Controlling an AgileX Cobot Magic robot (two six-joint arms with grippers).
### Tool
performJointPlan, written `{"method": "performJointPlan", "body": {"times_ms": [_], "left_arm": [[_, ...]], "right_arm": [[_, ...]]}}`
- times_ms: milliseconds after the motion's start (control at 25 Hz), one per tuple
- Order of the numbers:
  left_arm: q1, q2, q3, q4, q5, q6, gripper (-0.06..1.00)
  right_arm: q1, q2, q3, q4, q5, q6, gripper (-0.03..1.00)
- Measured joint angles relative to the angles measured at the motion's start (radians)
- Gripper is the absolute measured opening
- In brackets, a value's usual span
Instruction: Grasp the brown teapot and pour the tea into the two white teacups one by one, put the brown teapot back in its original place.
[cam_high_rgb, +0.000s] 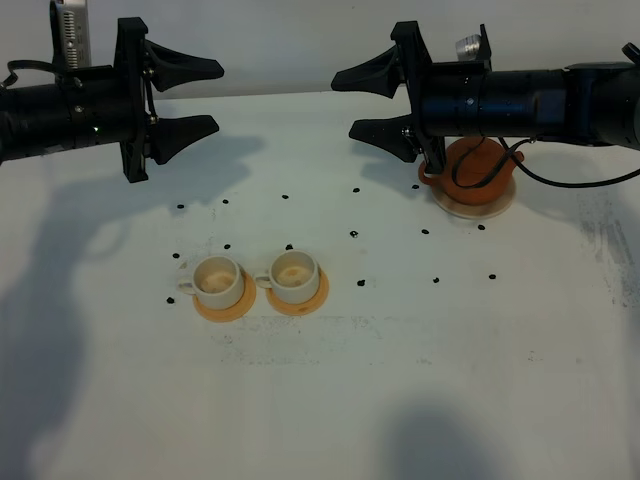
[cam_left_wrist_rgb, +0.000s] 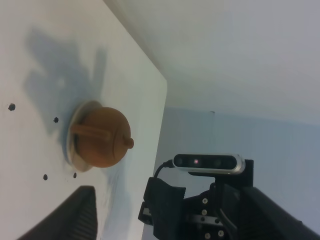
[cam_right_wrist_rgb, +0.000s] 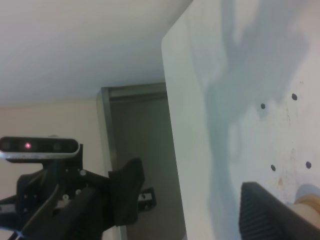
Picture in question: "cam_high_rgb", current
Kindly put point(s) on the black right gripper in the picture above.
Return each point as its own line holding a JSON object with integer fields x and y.
{"x": 441, "y": 95}

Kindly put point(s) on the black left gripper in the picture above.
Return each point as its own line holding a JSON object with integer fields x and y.
{"x": 106, "y": 104}

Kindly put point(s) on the brown clay teapot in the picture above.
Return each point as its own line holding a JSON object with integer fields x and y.
{"x": 468, "y": 161}

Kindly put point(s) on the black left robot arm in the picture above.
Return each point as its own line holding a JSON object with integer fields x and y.
{"x": 48, "y": 108}

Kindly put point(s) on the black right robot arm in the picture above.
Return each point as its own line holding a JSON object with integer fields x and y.
{"x": 587, "y": 104}

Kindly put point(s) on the beige round teapot coaster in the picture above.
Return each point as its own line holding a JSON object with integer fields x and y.
{"x": 476, "y": 212}

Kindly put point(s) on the white left teacup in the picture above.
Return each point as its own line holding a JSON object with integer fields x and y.
{"x": 217, "y": 283}

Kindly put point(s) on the white teacup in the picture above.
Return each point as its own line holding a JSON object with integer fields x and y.
{"x": 217, "y": 283}
{"x": 293, "y": 277}

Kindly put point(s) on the white right teacup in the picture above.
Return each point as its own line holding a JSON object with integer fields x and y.
{"x": 293, "y": 277}

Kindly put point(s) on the orange left cup coaster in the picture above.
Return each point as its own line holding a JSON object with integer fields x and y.
{"x": 236, "y": 311}

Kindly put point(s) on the orange cup coaster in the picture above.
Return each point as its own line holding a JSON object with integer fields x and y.
{"x": 236, "y": 311}
{"x": 304, "y": 308}

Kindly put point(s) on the orange right cup coaster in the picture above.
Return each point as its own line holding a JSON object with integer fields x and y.
{"x": 304, "y": 308}

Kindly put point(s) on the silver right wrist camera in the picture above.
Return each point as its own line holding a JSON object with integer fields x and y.
{"x": 475, "y": 48}

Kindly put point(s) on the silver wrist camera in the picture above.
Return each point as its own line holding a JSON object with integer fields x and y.
{"x": 70, "y": 33}
{"x": 475, "y": 48}

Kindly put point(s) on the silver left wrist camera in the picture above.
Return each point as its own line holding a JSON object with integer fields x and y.
{"x": 70, "y": 33}

